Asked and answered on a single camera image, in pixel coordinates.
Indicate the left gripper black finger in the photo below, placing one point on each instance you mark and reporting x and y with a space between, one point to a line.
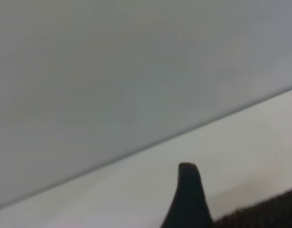
188 202

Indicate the dark brown wicker basket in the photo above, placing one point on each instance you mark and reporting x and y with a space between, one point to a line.
267 211

